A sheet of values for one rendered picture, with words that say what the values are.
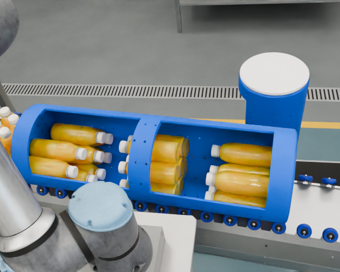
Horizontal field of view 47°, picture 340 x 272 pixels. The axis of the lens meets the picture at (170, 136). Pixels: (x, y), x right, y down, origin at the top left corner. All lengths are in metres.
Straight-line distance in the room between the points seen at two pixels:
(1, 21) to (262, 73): 1.19
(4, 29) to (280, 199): 0.79
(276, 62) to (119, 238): 1.15
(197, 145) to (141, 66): 2.23
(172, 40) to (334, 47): 1.43
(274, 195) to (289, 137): 0.17
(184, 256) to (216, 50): 2.79
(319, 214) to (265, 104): 0.49
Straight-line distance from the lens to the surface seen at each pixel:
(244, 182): 1.18
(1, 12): 0.69
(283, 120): 1.69
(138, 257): 0.91
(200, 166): 1.40
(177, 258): 1.03
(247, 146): 1.24
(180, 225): 1.07
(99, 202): 0.79
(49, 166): 1.33
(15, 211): 0.74
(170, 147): 1.20
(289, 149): 1.12
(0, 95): 1.97
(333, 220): 1.38
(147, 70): 3.48
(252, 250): 1.37
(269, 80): 1.65
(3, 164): 0.72
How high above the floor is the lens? 2.07
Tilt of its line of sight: 46 degrees down
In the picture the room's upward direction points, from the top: 9 degrees counter-clockwise
